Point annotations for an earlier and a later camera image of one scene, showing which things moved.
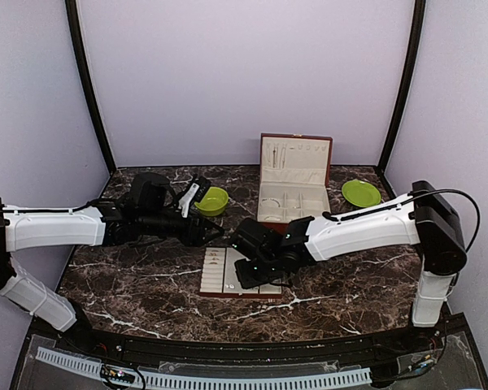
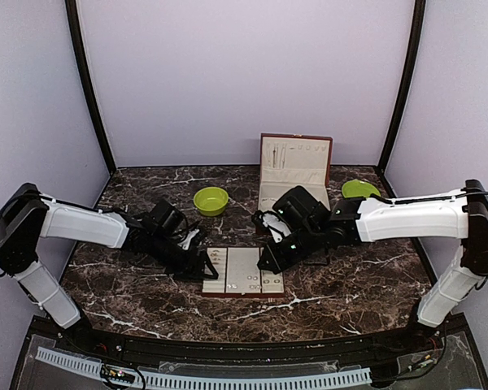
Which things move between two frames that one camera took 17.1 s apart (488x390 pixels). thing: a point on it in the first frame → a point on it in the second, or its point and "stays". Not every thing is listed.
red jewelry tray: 220,279 stays
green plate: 361,193 stays
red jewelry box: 294,175 stays
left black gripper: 197,239 → 188,270
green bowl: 214,202 stays
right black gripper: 246,279 → 278,262
